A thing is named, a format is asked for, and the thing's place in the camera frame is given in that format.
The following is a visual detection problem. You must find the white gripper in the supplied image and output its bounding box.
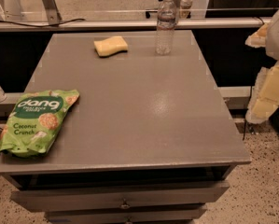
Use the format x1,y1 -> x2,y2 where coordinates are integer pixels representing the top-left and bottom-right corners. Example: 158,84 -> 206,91
245,9 -> 279,124

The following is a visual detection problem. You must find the green rice chip bag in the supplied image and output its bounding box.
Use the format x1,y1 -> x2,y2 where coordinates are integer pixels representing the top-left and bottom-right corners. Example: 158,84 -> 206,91
0,90 -> 79,158

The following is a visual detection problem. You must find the yellow sponge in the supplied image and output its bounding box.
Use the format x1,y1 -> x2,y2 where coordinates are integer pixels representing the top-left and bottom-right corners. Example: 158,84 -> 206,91
94,36 -> 128,57

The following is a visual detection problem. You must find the clear plastic water bottle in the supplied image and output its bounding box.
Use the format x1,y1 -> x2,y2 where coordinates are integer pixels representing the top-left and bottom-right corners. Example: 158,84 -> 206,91
156,0 -> 176,55

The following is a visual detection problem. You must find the grey cabinet with drawers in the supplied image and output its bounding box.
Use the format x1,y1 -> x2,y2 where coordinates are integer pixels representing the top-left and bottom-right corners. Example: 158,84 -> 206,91
0,30 -> 252,224

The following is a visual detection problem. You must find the upper grey drawer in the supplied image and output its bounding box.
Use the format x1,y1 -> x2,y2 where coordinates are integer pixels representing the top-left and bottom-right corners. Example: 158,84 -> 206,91
11,181 -> 230,212

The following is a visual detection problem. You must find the grey drawer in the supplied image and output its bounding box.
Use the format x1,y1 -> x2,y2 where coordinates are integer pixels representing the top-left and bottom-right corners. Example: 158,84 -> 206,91
11,181 -> 230,212
46,204 -> 206,224

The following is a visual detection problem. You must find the lower grey drawer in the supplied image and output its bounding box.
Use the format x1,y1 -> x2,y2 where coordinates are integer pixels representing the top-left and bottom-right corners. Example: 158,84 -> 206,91
46,204 -> 206,224

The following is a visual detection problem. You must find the metal frame strut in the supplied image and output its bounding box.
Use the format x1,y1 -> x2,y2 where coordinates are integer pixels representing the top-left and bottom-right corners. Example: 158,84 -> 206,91
42,0 -> 62,25

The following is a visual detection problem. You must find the black cable on rail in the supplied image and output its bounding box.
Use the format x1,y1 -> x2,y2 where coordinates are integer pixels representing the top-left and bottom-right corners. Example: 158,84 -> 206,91
0,18 -> 87,28

